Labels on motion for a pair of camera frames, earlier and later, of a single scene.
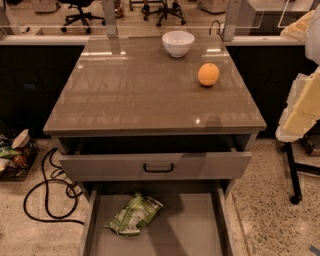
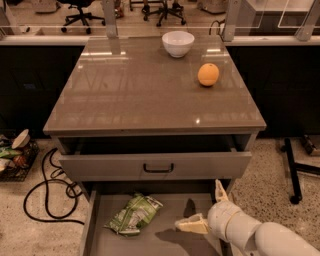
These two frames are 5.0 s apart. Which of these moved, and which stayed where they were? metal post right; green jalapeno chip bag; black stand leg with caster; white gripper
Moved: white gripper
Stayed: metal post right; green jalapeno chip bag; black stand leg with caster
